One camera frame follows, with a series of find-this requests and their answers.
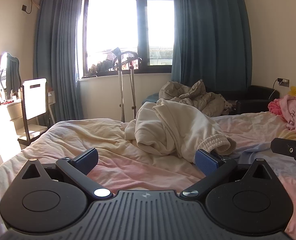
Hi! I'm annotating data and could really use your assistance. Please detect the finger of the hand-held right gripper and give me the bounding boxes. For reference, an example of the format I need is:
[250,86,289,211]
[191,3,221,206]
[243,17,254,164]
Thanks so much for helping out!
[271,137,296,159]

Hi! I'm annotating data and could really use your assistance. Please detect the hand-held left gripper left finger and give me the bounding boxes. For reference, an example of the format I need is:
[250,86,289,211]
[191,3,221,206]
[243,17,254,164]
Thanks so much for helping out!
[17,148,113,200]

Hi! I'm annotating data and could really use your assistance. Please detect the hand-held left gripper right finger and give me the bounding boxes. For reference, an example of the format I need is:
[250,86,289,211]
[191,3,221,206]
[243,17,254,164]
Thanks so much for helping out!
[180,149,276,200]

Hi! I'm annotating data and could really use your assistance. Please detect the cream fleece jacket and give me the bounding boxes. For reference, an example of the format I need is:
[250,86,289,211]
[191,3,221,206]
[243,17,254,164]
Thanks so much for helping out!
[124,98,237,166]

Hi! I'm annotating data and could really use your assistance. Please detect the pastel bed sheet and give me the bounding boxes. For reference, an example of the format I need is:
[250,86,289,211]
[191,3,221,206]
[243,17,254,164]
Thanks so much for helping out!
[0,111,296,240]

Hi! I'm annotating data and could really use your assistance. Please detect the pink fleece blanket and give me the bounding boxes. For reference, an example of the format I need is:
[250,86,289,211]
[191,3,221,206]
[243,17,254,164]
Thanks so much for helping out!
[268,89,296,132]

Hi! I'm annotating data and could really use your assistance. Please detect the black sofa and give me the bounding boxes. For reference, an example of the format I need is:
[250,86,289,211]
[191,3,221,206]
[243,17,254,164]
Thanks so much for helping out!
[213,85,280,116]

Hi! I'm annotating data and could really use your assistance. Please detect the beige quilt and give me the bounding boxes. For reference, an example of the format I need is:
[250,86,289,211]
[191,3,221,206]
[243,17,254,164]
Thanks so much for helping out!
[159,79,235,117]

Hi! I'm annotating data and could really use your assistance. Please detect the crutches by window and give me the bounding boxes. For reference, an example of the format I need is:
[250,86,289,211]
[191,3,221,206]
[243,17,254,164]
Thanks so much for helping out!
[111,47,143,123]

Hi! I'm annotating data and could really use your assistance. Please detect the white chair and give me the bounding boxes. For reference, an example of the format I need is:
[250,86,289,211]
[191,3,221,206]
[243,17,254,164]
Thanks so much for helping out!
[18,78,52,146]

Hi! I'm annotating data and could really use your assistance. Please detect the white vanity table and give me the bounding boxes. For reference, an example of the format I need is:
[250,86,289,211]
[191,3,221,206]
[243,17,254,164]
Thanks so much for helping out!
[0,97,25,171]

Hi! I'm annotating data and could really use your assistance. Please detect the blue curtain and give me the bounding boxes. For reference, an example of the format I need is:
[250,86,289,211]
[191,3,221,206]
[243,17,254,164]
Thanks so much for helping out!
[33,0,88,128]
[171,0,253,93]

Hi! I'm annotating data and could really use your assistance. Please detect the wavy edged mirror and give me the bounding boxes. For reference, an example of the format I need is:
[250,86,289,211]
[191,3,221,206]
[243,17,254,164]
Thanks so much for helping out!
[0,52,22,100]

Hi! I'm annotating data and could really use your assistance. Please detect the dark framed window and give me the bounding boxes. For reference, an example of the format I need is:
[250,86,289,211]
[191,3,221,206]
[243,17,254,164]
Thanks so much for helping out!
[76,0,175,77]

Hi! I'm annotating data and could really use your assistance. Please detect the white charger cable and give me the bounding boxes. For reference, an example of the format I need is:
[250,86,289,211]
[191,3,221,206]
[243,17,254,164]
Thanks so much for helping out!
[268,80,280,100]

